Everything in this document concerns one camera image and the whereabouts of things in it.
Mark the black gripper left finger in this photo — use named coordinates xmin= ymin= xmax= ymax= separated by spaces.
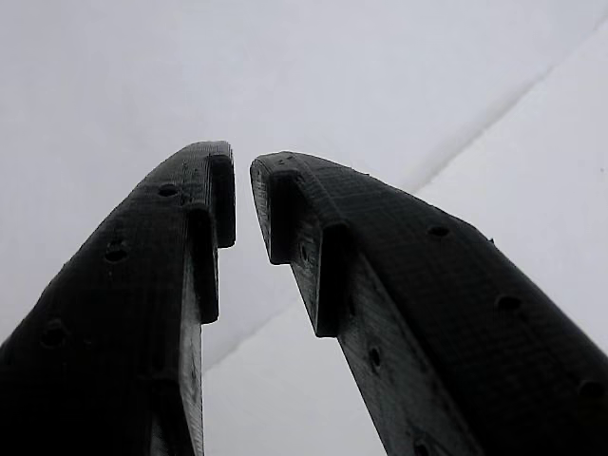
xmin=0 ymin=140 xmax=238 ymax=456

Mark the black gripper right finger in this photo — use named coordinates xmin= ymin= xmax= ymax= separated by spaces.
xmin=249 ymin=150 xmax=608 ymax=456

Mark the white table sheet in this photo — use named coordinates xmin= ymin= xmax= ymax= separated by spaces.
xmin=0 ymin=0 xmax=608 ymax=456

